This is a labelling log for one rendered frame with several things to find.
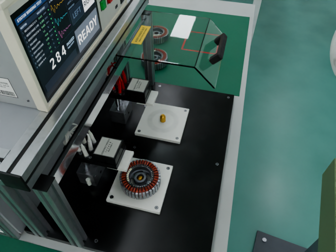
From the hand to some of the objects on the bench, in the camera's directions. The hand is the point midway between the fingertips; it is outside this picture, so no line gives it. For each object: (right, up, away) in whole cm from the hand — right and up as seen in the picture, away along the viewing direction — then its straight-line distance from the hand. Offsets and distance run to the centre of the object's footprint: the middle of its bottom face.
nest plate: (+5, +28, +25) cm, 38 cm away
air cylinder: (-9, +31, +28) cm, 42 cm away
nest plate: (+11, +46, +41) cm, 62 cm away
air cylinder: (-3, +49, +43) cm, 65 cm away
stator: (+5, +29, +24) cm, 38 cm away
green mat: (+1, +87, +80) cm, 118 cm away
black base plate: (+6, +36, +35) cm, 51 cm away
